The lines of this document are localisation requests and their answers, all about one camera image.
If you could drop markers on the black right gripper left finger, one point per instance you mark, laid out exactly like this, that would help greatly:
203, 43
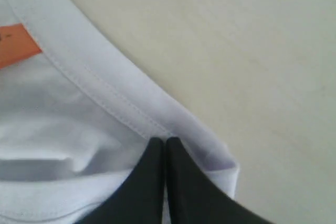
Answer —
140, 197

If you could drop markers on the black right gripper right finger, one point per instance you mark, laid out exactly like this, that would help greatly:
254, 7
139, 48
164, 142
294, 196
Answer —
192, 197

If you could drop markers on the white t-shirt red print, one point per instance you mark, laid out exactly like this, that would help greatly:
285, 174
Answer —
76, 117

